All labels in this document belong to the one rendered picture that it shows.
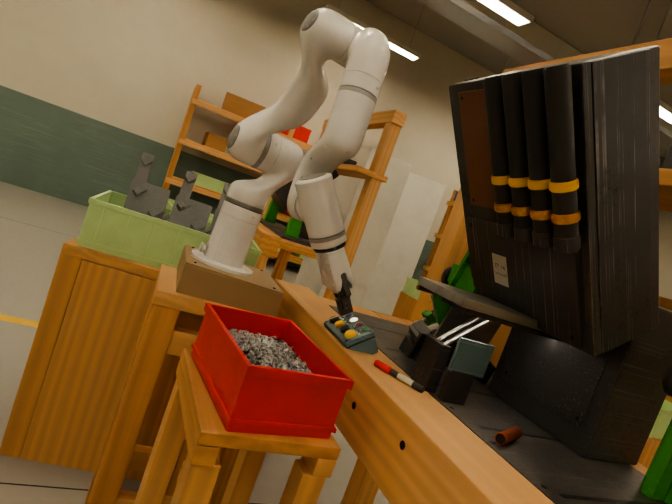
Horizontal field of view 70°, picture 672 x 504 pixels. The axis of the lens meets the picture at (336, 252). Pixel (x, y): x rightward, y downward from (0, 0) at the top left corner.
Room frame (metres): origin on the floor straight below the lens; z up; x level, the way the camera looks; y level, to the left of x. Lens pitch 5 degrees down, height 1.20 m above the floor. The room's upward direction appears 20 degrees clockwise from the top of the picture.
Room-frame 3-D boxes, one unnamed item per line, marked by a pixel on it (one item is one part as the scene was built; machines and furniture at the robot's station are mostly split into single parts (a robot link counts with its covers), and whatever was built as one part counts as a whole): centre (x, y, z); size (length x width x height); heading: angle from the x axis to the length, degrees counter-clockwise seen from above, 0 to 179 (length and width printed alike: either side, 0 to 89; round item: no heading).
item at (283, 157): (1.46, 0.27, 1.24); 0.19 x 0.12 x 0.24; 123
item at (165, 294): (1.44, 0.31, 0.83); 0.32 x 0.32 x 0.04; 20
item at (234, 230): (1.44, 0.31, 1.02); 0.19 x 0.19 x 0.18
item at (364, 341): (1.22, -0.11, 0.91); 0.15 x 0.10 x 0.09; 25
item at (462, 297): (1.06, -0.40, 1.11); 0.39 x 0.16 x 0.03; 115
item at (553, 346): (1.13, -0.63, 1.07); 0.30 x 0.18 x 0.34; 25
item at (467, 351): (1.02, -0.35, 0.97); 0.10 x 0.02 x 0.14; 115
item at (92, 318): (1.93, 0.61, 0.39); 0.68 x 0.52 x 0.79; 105
